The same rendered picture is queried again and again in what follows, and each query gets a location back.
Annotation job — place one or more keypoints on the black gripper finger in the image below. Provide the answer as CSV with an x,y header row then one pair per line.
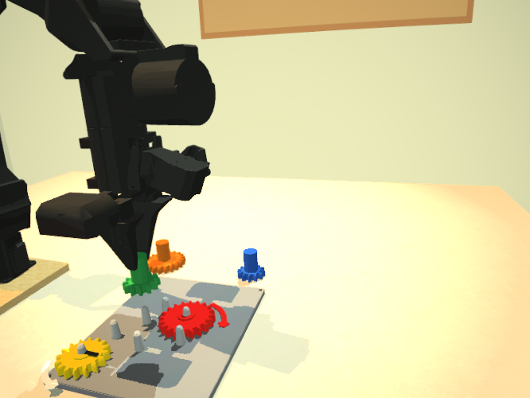
x,y
122,240
146,227

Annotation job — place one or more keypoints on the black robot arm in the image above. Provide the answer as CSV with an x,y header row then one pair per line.
x,y
154,85

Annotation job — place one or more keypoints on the red gear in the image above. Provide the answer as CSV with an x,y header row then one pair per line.
x,y
201,318

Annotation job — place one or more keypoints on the blue gear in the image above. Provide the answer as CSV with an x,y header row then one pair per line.
x,y
251,269

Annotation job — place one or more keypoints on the white curved arrow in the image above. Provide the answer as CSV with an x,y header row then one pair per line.
x,y
50,384

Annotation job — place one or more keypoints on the green gear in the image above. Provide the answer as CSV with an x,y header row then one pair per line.
x,y
142,280

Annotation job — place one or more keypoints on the orange gear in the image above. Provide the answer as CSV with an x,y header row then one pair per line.
x,y
165,260

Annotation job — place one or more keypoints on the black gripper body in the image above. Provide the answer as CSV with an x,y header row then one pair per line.
x,y
90,215

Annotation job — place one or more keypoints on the red curved arrow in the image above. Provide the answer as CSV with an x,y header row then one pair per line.
x,y
223,322

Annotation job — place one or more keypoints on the yellow gear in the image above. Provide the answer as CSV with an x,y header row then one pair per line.
x,y
70,363

